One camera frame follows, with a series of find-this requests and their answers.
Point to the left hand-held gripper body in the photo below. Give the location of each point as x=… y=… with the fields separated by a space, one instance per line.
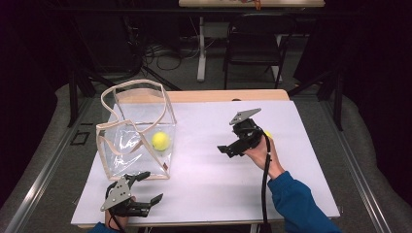
x=117 y=194

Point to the wooden desk with white legs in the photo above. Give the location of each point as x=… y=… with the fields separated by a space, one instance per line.
x=226 y=3

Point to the yellow tennis ball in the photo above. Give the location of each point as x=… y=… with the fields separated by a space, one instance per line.
x=160 y=141
x=268 y=133

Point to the light wooden table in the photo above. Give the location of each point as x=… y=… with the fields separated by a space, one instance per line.
x=210 y=95

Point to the white table mat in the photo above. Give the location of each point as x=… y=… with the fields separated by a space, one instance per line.
x=200 y=181

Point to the black folding chair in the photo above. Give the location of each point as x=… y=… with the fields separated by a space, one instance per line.
x=256 y=42

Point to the person's left hand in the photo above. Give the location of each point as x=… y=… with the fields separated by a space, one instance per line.
x=113 y=220

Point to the small orange object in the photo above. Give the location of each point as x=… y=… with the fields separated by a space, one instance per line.
x=257 y=4

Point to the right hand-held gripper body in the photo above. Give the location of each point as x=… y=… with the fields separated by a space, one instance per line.
x=247 y=132

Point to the metal floor rail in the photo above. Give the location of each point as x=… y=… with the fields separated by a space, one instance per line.
x=42 y=181
x=359 y=174

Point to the person's right hand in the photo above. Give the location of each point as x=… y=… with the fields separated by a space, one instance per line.
x=260 y=155

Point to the clear plastic bag beige trim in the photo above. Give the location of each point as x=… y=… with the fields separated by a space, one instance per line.
x=129 y=152

